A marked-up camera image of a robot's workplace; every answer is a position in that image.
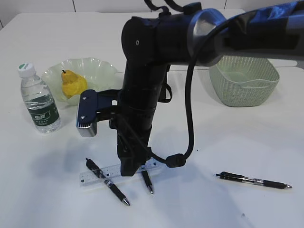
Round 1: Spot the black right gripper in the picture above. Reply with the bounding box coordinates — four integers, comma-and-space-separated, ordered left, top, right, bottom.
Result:
110, 106, 157, 177

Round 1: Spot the black pen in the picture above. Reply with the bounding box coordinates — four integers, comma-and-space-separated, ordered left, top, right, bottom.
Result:
141, 171, 154, 194
215, 171, 293, 190
86, 158, 131, 206

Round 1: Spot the yellow pear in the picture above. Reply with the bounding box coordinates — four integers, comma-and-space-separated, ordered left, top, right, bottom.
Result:
61, 69, 88, 99

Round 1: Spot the clear water bottle green label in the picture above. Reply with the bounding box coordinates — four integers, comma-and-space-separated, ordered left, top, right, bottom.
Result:
18, 63, 61, 133

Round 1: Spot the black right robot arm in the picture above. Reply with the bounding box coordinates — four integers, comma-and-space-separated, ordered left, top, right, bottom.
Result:
111, 1, 304, 176

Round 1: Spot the black square pen holder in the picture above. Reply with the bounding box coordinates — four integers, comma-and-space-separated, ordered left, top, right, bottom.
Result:
159, 65, 170, 101

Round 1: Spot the green woven plastic basket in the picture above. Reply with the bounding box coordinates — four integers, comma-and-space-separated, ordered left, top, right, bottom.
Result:
209, 56, 280, 107

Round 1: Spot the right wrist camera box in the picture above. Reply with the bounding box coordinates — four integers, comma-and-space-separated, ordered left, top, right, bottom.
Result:
76, 89, 120, 137

